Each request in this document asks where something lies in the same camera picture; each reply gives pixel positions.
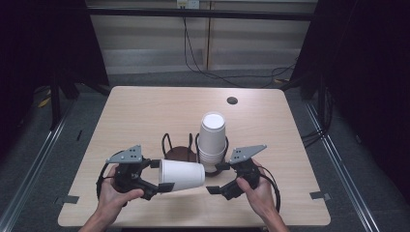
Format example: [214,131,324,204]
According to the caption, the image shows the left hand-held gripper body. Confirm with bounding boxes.
[105,144,161,202]

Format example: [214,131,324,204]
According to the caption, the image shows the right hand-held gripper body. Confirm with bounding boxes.
[215,144,268,201]

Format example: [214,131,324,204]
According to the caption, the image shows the white disposable paper cup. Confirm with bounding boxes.
[159,159,207,192]

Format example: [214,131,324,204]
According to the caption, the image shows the black wire wooden cup holder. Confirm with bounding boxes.
[161,131,231,178]

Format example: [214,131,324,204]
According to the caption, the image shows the stack of white cups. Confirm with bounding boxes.
[196,111,228,174]

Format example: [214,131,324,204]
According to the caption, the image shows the person's right hand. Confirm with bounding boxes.
[235,159,278,220]

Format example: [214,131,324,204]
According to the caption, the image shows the person's left hand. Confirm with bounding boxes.
[96,163,145,224]

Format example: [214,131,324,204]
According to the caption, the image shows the grey tape strip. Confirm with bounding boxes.
[54,194,80,206]
[308,190,332,201]

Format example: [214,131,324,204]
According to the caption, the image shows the black curtain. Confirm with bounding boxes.
[279,0,410,197]
[0,0,110,159]

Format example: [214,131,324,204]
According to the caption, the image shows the black horizontal bar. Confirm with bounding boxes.
[86,7,317,22]

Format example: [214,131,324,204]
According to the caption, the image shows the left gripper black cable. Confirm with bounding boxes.
[96,150,125,207]

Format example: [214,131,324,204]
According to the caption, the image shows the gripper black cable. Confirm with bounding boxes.
[257,164,281,214]
[96,150,125,207]

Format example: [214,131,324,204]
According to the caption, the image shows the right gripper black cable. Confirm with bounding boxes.
[257,164,281,214]

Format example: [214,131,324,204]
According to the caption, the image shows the black floor cables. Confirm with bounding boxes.
[301,86,333,150]

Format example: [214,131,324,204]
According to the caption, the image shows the metal floor rail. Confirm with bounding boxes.
[304,101,382,232]
[0,101,75,232]

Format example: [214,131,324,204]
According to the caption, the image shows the black hanging wall cable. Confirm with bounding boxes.
[182,14,298,89]

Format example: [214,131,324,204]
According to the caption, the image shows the white wall power outlet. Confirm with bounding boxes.
[176,0,201,10]

